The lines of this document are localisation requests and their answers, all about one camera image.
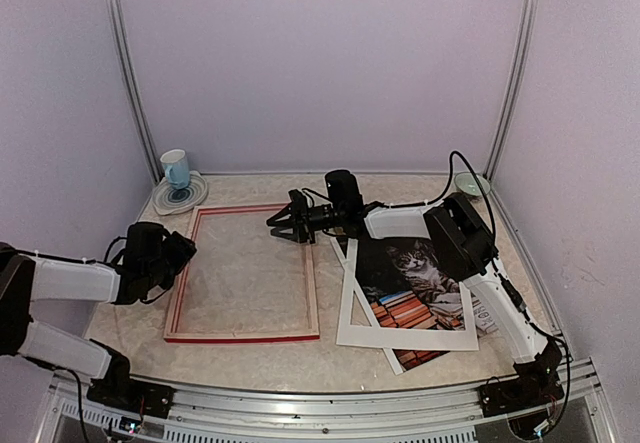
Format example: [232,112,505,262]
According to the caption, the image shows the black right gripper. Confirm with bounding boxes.
[266,196,344,244]

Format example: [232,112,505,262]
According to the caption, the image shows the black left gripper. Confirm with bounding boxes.
[144,231,195,290]

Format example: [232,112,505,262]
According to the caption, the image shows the white photo mat board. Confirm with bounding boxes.
[332,239,479,351]

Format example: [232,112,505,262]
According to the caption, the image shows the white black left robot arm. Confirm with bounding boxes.
[1,222,197,408]

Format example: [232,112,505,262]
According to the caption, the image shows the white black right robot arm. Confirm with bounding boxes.
[266,169,569,407]

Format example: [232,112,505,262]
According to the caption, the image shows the cat and books photo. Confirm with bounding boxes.
[331,237,497,375]

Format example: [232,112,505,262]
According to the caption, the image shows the white blue swirl plate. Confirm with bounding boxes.
[151,170,209,216]

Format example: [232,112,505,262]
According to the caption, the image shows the light blue mug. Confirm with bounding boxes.
[160,149,190,190]

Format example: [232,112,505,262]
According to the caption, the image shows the pale green ceramic bowl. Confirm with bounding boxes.
[454,172,491,199]

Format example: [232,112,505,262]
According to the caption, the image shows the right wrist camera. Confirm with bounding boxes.
[288,189,309,212]

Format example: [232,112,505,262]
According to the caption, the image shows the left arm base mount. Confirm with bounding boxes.
[87,339,175,419]

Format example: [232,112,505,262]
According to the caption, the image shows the front aluminium rail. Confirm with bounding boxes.
[31,359,620,442]

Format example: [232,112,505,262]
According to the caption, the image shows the left aluminium corner post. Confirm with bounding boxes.
[106,0,162,185]

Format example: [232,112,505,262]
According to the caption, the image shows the aluminium corner post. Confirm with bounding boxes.
[106,0,162,185]
[484,0,539,182]

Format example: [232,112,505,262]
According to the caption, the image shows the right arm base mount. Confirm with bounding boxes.
[478,340,565,417]

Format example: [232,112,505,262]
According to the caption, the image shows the right aluminium corner post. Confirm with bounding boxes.
[484,0,539,182]

